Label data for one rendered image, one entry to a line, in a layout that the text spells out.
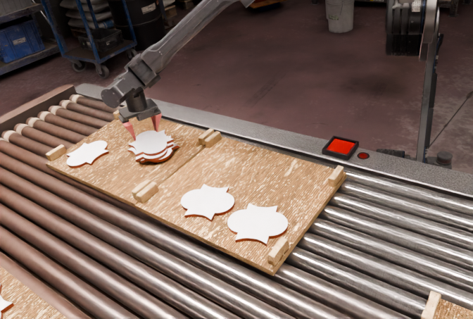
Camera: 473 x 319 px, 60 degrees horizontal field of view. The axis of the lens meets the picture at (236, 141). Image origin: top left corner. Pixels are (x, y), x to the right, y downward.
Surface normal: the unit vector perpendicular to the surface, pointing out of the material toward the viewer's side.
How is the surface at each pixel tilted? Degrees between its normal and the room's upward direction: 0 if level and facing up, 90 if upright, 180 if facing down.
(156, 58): 87
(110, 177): 0
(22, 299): 0
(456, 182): 0
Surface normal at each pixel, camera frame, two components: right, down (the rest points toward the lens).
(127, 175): -0.14, -0.83
